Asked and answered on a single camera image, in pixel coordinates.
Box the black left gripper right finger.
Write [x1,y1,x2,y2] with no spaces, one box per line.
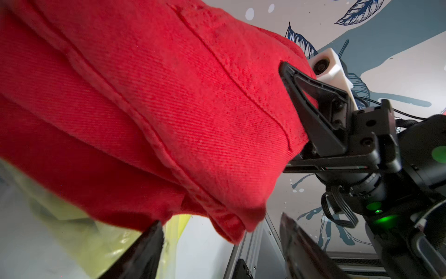
[279,213,348,279]

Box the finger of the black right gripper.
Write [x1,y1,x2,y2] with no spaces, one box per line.
[279,62,351,157]

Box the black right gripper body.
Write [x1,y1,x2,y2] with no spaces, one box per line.
[284,99,402,209]

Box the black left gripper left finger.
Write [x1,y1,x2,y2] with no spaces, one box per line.
[100,221,164,279]

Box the neon yellow garment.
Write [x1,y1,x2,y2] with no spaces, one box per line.
[0,156,192,279]

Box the red garment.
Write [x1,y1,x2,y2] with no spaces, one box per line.
[1,1,314,244]

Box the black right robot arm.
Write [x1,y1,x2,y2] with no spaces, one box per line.
[279,62,446,279]

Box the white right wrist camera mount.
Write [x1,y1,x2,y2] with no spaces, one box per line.
[308,48,358,110]

